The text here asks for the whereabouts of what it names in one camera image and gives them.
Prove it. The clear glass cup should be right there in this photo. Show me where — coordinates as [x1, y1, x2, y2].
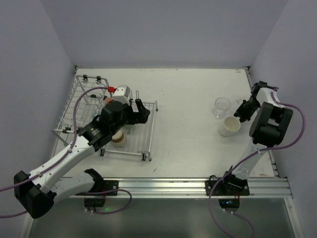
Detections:
[213, 97, 231, 119]

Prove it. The beige brown cup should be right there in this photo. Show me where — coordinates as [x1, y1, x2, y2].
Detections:
[111, 130, 126, 147]

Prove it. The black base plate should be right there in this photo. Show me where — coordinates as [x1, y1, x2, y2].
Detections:
[205, 175, 250, 196]
[83, 180, 119, 196]

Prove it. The left black control box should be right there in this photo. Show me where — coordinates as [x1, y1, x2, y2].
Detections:
[84, 197, 106, 209]

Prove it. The blue cup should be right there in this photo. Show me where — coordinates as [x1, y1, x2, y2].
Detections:
[92, 114, 101, 123]

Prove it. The right black control box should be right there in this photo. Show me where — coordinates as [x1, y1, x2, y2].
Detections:
[218, 198, 240, 212]

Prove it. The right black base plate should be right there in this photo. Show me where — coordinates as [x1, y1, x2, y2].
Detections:
[205, 175, 250, 196]

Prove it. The pink ceramic mug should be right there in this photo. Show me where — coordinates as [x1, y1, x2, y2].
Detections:
[104, 97, 113, 105]

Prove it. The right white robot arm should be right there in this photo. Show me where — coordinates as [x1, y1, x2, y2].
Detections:
[218, 81, 293, 192]

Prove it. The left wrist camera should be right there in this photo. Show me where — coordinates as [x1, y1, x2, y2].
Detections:
[112, 85, 130, 104]

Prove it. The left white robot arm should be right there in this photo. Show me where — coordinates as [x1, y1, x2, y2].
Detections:
[13, 99, 151, 219]

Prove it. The silver wire dish rack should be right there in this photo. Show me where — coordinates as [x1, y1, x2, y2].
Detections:
[53, 74, 158, 161]

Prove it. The white ceramic mug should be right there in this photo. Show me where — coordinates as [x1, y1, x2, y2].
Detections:
[218, 116, 241, 137]

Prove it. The aluminium mounting rail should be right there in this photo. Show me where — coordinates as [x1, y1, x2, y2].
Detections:
[69, 177, 293, 198]

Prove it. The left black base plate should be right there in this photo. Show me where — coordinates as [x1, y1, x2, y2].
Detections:
[83, 180, 119, 196]

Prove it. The black control box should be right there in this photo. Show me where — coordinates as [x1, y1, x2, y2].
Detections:
[84, 197, 106, 209]
[218, 198, 240, 212]

